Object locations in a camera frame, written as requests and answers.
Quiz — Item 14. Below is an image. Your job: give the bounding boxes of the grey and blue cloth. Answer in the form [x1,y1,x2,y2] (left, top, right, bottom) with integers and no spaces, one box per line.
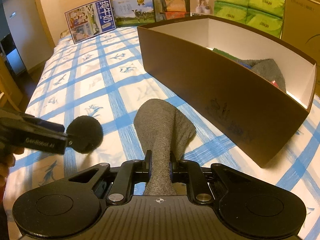
[234,58,287,93]

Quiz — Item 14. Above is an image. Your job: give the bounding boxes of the blue milk carton box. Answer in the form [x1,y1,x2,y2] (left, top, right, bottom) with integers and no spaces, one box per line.
[64,0,117,45]

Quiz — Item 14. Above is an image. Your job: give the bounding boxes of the small white box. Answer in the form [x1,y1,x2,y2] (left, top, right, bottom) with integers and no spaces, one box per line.
[190,0,216,17]

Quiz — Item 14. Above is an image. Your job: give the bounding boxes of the grey fuzzy sock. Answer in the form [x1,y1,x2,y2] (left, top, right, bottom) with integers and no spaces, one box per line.
[134,99,197,197]

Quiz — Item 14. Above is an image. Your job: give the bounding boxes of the green milk carton box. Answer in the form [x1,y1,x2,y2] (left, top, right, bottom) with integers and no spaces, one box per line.
[111,0,163,28]

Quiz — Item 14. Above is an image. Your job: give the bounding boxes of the brown cardboard box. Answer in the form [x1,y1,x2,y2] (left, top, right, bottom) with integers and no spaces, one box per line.
[137,15,318,168]

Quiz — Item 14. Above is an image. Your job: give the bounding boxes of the green and yellow sponge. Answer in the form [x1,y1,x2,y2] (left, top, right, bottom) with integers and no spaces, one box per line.
[212,47,234,58]

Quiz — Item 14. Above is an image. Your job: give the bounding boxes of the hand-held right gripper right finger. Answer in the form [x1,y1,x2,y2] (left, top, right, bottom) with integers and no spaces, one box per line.
[170,151,282,204]

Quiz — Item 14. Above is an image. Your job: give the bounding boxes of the person's left hand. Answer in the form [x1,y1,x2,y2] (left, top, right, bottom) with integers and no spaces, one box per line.
[0,144,24,183]

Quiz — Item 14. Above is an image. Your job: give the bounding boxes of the green tissue pack bundle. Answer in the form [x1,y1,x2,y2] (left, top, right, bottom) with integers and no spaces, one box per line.
[214,0,286,38]

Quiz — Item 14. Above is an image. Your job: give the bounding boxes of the orange gift box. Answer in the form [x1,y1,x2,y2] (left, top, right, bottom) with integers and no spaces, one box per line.
[162,11,192,20]
[157,0,192,13]

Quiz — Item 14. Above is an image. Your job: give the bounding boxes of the blue checked bed sheet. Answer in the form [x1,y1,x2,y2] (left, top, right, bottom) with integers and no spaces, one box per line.
[9,26,320,230]

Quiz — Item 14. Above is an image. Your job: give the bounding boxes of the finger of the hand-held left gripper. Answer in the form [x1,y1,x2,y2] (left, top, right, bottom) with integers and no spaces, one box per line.
[65,134,77,147]
[22,114,67,134]

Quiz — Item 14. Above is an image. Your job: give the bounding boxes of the black round puff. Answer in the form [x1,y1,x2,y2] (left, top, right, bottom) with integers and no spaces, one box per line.
[65,116,103,154]

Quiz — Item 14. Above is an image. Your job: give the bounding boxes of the large cardboard box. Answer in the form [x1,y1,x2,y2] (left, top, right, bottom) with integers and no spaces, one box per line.
[280,0,320,60]

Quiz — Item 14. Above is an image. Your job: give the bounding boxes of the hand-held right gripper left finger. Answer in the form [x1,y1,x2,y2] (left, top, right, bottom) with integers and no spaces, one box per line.
[37,150,153,205]

